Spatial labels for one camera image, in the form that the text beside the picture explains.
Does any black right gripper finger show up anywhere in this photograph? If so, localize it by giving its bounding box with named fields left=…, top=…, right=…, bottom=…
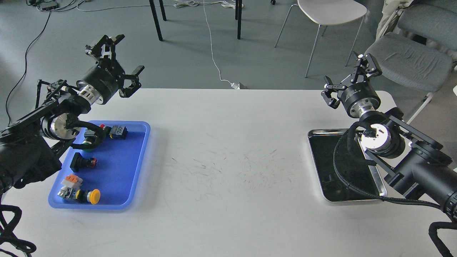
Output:
left=350, top=53, right=382, bottom=84
left=321, top=76, right=347, bottom=109

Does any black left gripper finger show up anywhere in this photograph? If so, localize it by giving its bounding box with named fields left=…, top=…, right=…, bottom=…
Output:
left=85, top=34, right=125, bottom=66
left=119, top=65, right=144, bottom=98

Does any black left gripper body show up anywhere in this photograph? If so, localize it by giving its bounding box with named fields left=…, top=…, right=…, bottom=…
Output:
left=77, top=59, right=125, bottom=105

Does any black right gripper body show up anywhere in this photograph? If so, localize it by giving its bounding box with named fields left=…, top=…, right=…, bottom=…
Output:
left=341, top=82, right=381, bottom=118

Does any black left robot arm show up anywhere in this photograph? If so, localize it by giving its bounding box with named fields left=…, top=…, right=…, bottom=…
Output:
left=0, top=34, right=144, bottom=195

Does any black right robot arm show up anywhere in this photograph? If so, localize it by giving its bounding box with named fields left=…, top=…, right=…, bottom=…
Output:
left=321, top=54, right=457, bottom=257

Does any grey upholstered chair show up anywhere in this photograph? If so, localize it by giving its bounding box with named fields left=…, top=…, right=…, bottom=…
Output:
left=345, top=31, right=455, bottom=125

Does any black table leg left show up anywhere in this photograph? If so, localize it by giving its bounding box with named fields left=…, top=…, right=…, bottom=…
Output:
left=149, top=0, right=167, bottom=42

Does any black table leg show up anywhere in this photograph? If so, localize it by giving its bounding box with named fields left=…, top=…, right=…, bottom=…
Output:
left=235, top=0, right=243, bottom=40
left=149, top=0, right=167, bottom=42

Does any grey chair in corner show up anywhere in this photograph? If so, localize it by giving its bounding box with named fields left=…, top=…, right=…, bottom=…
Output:
left=375, top=0, right=456, bottom=61

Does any white plastic chair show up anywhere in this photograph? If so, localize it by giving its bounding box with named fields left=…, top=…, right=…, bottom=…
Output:
left=274, top=0, right=368, bottom=78

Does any blue plastic tray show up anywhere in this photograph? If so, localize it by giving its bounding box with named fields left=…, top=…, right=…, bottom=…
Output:
left=48, top=120, right=151, bottom=210

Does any silver metal tray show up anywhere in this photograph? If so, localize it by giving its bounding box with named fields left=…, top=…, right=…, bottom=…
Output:
left=307, top=128, right=387, bottom=203

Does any orange grey contact block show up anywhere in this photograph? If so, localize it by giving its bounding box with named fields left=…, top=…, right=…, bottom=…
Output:
left=61, top=174, right=83, bottom=189

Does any yellow mushroom push button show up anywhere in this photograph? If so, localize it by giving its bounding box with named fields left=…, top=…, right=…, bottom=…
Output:
left=57, top=187, right=101, bottom=205

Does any black table leg right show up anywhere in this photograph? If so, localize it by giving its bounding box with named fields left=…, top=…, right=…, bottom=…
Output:
left=235, top=0, right=243, bottom=40

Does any red push button switch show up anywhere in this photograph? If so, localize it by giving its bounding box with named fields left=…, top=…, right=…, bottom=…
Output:
left=100, top=124, right=128, bottom=140

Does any green push button switch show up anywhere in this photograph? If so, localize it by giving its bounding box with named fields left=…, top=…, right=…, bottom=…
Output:
left=81, top=130, right=98, bottom=152

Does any white floor cable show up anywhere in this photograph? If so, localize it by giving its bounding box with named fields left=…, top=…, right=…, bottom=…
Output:
left=77, top=0, right=247, bottom=90

